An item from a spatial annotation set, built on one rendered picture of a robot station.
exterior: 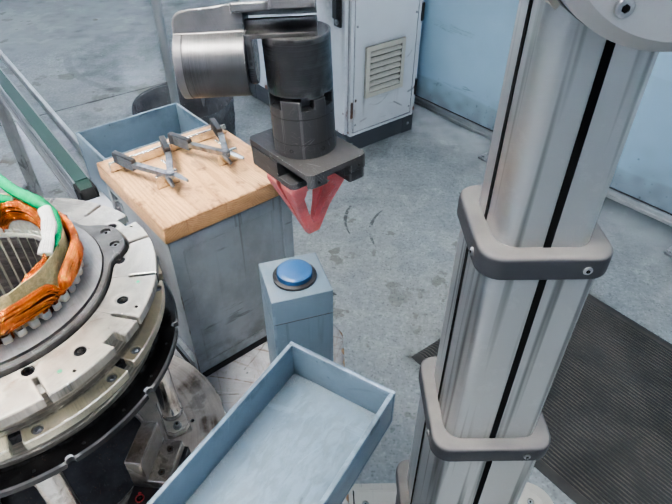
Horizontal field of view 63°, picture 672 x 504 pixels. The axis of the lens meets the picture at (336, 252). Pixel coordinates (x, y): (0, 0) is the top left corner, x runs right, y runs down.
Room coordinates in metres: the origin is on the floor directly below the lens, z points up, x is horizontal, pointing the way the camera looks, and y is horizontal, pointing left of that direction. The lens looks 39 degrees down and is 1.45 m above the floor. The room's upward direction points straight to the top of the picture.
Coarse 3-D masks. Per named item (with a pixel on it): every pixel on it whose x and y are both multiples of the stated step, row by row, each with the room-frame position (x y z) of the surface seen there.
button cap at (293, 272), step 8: (280, 264) 0.47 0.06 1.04; (288, 264) 0.47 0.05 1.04; (296, 264) 0.47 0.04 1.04; (304, 264) 0.47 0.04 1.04; (280, 272) 0.46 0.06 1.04; (288, 272) 0.46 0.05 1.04; (296, 272) 0.46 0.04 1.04; (304, 272) 0.46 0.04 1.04; (280, 280) 0.45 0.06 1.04; (288, 280) 0.45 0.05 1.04; (296, 280) 0.45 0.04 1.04; (304, 280) 0.45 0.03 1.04
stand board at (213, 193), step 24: (216, 144) 0.72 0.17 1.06; (240, 144) 0.72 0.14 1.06; (192, 168) 0.65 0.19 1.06; (216, 168) 0.65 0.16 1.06; (240, 168) 0.65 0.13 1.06; (120, 192) 0.61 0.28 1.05; (144, 192) 0.59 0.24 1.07; (168, 192) 0.59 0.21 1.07; (192, 192) 0.59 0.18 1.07; (216, 192) 0.59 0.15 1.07; (240, 192) 0.59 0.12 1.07; (264, 192) 0.60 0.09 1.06; (144, 216) 0.55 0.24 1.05; (168, 216) 0.54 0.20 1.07; (192, 216) 0.54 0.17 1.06; (216, 216) 0.56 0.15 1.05; (168, 240) 0.51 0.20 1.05
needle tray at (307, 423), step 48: (288, 384) 0.32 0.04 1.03; (336, 384) 0.31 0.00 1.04; (240, 432) 0.27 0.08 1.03; (288, 432) 0.27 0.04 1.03; (336, 432) 0.27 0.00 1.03; (384, 432) 0.27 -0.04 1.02; (192, 480) 0.22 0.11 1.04; (240, 480) 0.23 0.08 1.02; (288, 480) 0.23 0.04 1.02; (336, 480) 0.21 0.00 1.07
